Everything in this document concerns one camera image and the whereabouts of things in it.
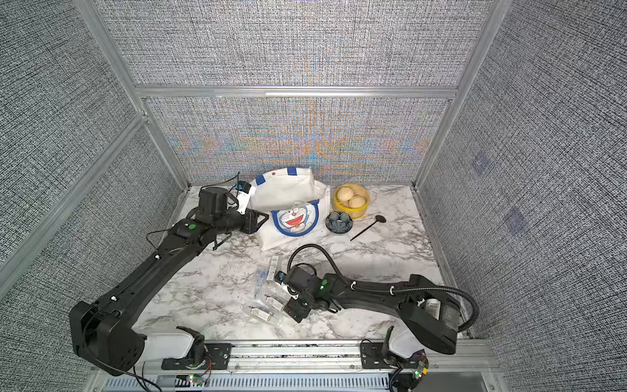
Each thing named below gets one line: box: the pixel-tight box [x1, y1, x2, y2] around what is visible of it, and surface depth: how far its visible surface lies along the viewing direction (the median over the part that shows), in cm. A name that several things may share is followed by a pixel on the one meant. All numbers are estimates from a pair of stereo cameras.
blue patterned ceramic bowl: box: [324, 211, 354, 234], surface depth 103 cm
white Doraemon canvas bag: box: [249, 167, 331, 251], surface depth 97 cm
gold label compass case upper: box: [265, 297, 285, 312], surface depth 84 cm
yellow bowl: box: [333, 182, 371, 220], surface depth 109 cm
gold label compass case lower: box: [240, 303, 274, 322], surface depth 82 cm
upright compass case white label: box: [266, 255, 280, 282], surface depth 92 cm
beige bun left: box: [337, 187, 354, 202], surface depth 109 cm
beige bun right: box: [347, 195, 366, 209], surface depth 109 cm
